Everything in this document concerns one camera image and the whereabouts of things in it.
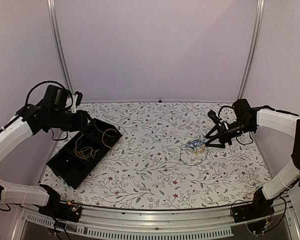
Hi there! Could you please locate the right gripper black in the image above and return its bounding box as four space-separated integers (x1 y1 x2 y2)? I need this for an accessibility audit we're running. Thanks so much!
205 119 255 149

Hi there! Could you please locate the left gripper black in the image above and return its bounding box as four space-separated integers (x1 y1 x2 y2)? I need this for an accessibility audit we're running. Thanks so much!
50 109 95 132

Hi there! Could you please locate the yellow cable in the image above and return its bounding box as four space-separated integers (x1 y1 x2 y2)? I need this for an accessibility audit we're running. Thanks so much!
73 134 102 161
186 142 208 162
93 119 118 151

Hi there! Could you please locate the dark grey cable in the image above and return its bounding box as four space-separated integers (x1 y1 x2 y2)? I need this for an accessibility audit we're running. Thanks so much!
178 144 209 166

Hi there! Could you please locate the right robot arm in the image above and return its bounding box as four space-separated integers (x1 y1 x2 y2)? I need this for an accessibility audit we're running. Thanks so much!
205 98 300 218

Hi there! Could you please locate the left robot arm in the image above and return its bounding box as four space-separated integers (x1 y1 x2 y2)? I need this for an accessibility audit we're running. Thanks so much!
0 80 91 217

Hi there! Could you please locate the black compartment tray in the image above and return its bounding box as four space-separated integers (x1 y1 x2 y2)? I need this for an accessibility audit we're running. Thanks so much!
46 118 122 189

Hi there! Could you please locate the floral table mat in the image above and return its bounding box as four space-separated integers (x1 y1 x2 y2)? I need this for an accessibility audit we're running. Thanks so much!
41 102 271 210

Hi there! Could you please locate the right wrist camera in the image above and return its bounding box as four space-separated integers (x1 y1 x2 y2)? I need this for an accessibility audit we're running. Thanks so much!
207 110 228 129

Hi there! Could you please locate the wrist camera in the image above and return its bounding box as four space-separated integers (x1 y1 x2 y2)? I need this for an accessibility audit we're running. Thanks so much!
71 91 83 114
207 110 228 129

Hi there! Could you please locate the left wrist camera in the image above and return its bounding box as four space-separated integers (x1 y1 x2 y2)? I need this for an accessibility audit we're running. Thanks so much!
71 91 83 114

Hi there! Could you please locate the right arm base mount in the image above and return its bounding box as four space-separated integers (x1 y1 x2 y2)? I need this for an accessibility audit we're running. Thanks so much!
230 200 275 223

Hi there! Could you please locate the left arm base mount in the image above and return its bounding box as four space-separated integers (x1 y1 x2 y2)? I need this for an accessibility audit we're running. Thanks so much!
38 200 82 223

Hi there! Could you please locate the left aluminium corner post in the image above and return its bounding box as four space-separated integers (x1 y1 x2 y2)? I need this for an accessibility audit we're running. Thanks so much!
46 0 75 93

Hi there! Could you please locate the aluminium corner post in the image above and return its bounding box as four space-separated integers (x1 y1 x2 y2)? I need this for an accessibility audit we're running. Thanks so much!
46 0 75 93
236 0 265 100

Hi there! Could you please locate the right aluminium corner post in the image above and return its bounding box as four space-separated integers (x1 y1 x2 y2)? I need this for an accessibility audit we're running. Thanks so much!
236 0 265 100

